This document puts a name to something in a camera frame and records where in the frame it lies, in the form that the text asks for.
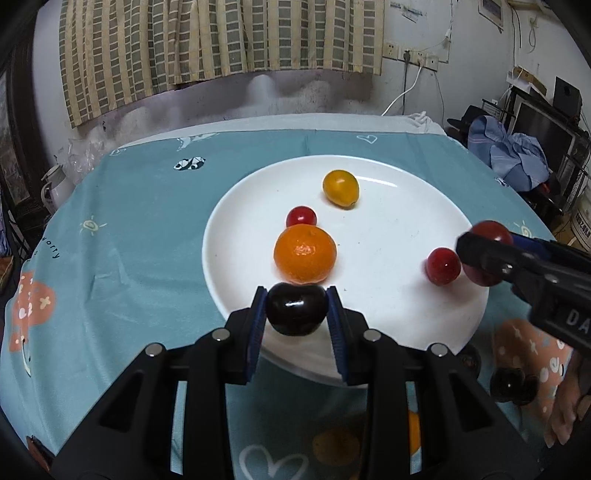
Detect dark wooden furniture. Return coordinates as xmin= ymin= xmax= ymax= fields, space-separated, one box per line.
xmin=0 ymin=44 xmax=52 ymax=287

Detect red brown box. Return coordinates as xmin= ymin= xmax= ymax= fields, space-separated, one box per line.
xmin=25 ymin=434 xmax=55 ymax=472

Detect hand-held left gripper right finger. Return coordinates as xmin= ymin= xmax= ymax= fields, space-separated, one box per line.
xmin=325 ymin=285 xmax=541 ymax=480

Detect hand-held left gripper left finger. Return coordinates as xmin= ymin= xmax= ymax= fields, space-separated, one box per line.
xmin=50 ymin=286 xmax=269 ymax=480

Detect blue printed tablecloth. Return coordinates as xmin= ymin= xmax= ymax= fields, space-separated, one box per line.
xmin=0 ymin=127 xmax=591 ymax=480

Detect white kettle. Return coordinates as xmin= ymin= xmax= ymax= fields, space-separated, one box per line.
xmin=41 ymin=164 xmax=77 ymax=214

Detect small red cherry tomato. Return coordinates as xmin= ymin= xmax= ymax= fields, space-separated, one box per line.
xmin=286 ymin=206 xmax=318 ymax=228

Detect black hat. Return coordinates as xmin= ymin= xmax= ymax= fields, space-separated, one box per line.
xmin=446 ymin=105 xmax=486 ymax=140

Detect large red round fruit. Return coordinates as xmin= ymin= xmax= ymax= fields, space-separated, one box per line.
xmin=463 ymin=220 xmax=515 ymax=287

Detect dark purple plum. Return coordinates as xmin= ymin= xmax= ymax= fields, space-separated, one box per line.
xmin=268 ymin=282 xmax=329 ymax=337

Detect striped checked curtain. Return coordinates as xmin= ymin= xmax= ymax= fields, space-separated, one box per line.
xmin=58 ymin=0 xmax=386 ymax=127

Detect white round plate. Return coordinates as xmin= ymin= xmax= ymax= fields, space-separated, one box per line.
xmin=202 ymin=154 xmax=490 ymax=388

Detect white sheet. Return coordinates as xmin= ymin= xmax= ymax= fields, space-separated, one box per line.
xmin=111 ymin=112 xmax=446 ymax=151

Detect white bucket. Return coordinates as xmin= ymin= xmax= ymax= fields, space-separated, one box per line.
xmin=571 ymin=185 xmax=591 ymax=254

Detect black speaker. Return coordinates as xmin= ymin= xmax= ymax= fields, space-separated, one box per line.
xmin=553 ymin=76 xmax=583 ymax=117

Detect cardboard box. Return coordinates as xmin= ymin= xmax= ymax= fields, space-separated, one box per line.
xmin=507 ymin=67 xmax=546 ymax=94

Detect large orange mandarin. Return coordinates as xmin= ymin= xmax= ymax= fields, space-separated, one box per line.
xmin=273 ymin=224 xmax=338 ymax=284

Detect blue clothes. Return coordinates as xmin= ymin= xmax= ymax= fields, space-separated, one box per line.
xmin=468 ymin=115 xmax=553 ymax=193

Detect dark purple cherry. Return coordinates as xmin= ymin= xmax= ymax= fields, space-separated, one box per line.
xmin=490 ymin=368 xmax=525 ymax=403
xmin=461 ymin=344 xmax=482 ymax=376

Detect white cable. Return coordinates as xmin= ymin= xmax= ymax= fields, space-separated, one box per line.
xmin=381 ymin=65 xmax=423 ymax=116

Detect yellow cherry tomato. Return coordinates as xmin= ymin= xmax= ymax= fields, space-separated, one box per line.
xmin=322 ymin=169 xmax=361 ymax=208
xmin=313 ymin=427 xmax=361 ymax=468

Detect dark monitor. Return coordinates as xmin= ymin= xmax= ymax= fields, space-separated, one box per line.
xmin=512 ymin=98 xmax=579 ymax=172

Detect clear plastic bag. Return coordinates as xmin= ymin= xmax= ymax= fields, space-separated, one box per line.
xmin=64 ymin=134 xmax=112 ymax=177

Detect person's right hand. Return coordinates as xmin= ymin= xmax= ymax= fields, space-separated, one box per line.
xmin=545 ymin=352 xmax=591 ymax=446

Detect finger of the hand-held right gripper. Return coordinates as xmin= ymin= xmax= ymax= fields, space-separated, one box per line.
xmin=510 ymin=232 xmax=591 ymax=269
xmin=456 ymin=232 xmax=550 ymax=297

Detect white power strip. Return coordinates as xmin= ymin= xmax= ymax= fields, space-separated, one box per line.
xmin=402 ymin=48 xmax=439 ymax=71

